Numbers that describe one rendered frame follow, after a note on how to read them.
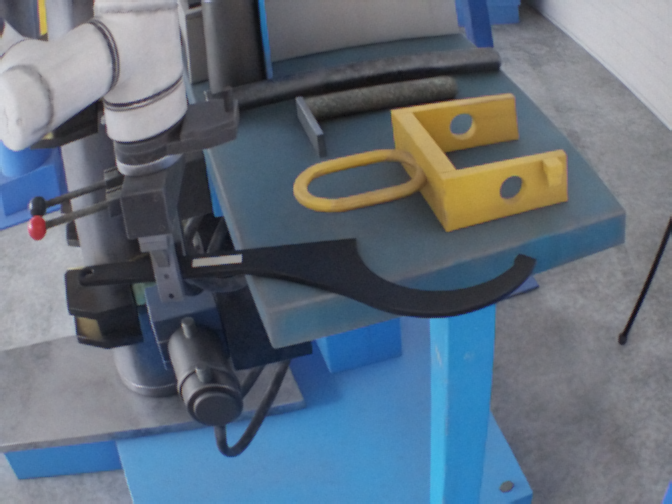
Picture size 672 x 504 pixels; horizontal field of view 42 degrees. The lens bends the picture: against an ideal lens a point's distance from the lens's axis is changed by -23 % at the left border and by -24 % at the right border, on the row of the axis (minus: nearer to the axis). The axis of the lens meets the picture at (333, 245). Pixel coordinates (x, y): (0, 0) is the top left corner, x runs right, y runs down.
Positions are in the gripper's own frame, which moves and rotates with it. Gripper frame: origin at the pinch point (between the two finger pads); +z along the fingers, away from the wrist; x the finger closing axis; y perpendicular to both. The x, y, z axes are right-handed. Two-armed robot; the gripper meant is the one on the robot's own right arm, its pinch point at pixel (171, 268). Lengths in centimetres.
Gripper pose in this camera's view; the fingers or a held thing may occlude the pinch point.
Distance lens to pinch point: 106.4
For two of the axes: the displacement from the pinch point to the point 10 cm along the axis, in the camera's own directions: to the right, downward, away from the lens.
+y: -9.9, 1.0, 0.4
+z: 1.0, 8.1, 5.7
